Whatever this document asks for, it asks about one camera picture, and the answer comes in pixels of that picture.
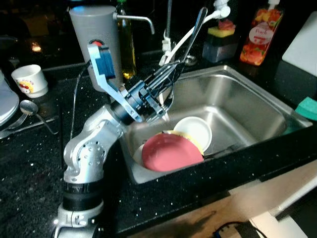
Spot teal wavy sponge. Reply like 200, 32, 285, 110
295, 96, 317, 121

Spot white tiered storage tower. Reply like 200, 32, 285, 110
0, 73, 20, 127

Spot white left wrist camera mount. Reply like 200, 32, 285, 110
88, 42, 143, 124

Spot white bowl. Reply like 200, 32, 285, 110
173, 116, 213, 152

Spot round metal sink cap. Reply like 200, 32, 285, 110
182, 55, 198, 66

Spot pink scrubber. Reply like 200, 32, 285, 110
217, 18, 235, 30

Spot pink round plate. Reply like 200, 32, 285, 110
141, 132, 205, 173

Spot grey cylindrical water filter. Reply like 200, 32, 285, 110
68, 5, 156, 93

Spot brown wooden cabinet door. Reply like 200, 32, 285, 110
128, 159, 317, 238

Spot yellow sponge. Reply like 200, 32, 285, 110
207, 26, 237, 38

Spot yellow oil bottle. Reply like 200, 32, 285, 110
116, 0, 138, 81

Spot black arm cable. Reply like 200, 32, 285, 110
68, 60, 94, 149

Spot white plate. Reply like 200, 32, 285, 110
132, 143, 147, 168

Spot white faucet hose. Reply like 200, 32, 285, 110
158, 5, 232, 120

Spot orange peach soap bottle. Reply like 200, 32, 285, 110
239, 0, 284, 67

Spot stainless steel sink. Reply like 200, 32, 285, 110
118, 63, 315, 185

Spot white faucet adapter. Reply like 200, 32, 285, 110
212, 0, 232, 20

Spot dark sponge holder box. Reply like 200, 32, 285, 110
202, 34, 239, 64

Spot white cartoon print mug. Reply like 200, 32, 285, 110
10, 64, 50, 99

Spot white cutting board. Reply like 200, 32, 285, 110
282, 11, 317, 63

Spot large silver spoon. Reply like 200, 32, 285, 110
19, 99, 59, 136

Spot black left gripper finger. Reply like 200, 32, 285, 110
158, 69, 186, 117
149, 62, 185, 92

